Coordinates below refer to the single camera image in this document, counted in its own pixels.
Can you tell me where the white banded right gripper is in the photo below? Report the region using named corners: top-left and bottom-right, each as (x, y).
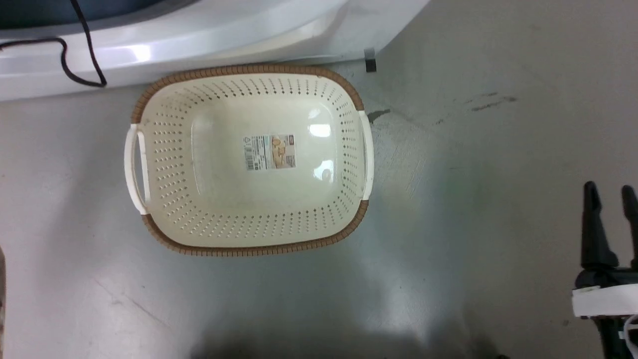
top-left (571, 181), bottom-right (638, 359)

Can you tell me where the cream perforated laundry basket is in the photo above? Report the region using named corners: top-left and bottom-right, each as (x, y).
top-left (124, 63), bottom-right (375, 258)

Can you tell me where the white washing machine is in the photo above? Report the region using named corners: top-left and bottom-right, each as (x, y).
top-left (0, 0), bottom-right (430, 102)

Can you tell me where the printed label sticker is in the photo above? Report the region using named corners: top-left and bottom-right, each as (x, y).
top-left (243, 134), bottom-right (297, 172)

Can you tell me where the thin black cable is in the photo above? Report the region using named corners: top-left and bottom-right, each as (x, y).
top-left (0, 0), bottom-right (108, 89)

